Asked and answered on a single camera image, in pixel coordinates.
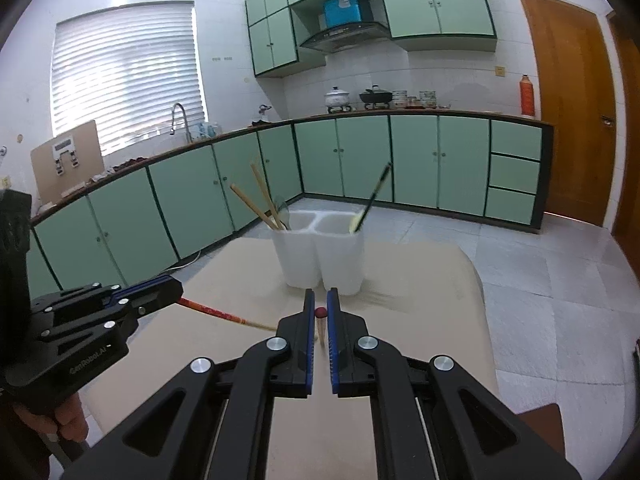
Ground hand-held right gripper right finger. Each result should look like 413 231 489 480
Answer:
326 287 583 480

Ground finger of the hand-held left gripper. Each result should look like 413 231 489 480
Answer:
30 276 176 318
41 280 184 345

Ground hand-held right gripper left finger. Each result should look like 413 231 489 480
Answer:
62 287 317 480

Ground white two-compartment utensil holder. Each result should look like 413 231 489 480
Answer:
270 211 366 295

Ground plain bamboo chopstick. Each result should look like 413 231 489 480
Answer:
249 162 287 230
229 184 282 231

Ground black chopstick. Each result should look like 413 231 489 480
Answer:
352 162 393 233

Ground person's left hand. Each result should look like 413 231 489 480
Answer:
52 391 92 451

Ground green kitchen base cabinets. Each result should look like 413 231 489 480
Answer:
20 109 556 301

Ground brown cardboard box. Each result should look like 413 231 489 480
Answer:
30 120 105 203

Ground metal kitchen faucet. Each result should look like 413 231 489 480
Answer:
167 102 193 143

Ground brown chair seat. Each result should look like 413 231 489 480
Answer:
515 402 568 461

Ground white window blinds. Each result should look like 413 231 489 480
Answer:
51 2 208 156

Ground green cabinet drawer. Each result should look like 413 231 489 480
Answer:
490 120 543 161
489 155 541 193
486 187 537 225

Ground white cooking pot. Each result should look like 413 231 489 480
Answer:
324 86 350 110

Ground black wok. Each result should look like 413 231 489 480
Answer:
358 85 395 108

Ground range hood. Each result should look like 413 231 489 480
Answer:
299 21 392 53

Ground orange thermos flask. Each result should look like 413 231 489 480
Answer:
518 74 536 117

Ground wooden door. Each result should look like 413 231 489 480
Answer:
517 0 618 228

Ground blue box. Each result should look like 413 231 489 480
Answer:
322 0 373 28

